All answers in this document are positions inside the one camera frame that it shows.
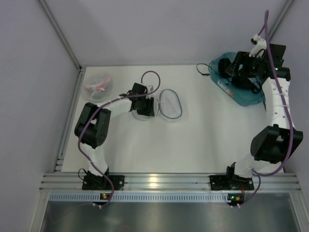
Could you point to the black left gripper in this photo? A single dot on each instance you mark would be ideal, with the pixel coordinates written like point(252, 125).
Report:
point(145, 109)

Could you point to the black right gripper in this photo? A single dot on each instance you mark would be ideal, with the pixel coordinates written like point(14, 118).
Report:
point(233, 70)

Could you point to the black bra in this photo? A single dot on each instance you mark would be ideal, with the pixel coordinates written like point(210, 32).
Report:
point(224, 67)

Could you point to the blue-trimmed white mesh laundry bag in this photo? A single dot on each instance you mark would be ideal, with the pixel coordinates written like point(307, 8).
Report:
point(166, 105)

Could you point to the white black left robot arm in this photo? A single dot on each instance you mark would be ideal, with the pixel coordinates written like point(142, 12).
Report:
point(93, 124)

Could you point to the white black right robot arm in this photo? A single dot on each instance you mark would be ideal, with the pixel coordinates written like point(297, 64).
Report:
point(279, 139)

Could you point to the teal plastic tray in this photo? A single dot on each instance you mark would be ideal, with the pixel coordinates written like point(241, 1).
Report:
point(243, 97)

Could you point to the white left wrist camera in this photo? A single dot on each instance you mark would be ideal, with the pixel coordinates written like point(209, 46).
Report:
point(149, 89)

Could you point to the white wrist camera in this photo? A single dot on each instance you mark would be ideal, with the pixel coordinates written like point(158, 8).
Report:
point(149, 89)
point(260, 46)

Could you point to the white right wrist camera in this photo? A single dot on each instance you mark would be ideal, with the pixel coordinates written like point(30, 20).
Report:
point(260, 46)

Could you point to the right aluminium corner post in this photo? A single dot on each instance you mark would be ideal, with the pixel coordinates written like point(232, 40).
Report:
point(275, 26)

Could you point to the aluminium corner post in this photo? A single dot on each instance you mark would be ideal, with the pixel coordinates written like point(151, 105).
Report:
point(56, 27)
point(275, 26)

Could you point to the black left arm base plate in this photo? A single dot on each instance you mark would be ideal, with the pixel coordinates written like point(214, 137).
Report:
point(93, 182)

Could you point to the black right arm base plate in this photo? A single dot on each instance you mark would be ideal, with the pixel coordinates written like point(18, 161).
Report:
point(225, 182)

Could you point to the left aluminium corner post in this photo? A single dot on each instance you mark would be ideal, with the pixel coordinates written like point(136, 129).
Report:
point(56, 27)

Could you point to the aluminium front rail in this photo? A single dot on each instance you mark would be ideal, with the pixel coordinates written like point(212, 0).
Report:
point(137, 182)

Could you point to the white slotted cable duct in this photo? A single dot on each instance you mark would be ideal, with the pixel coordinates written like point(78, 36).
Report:
point(140, 197)

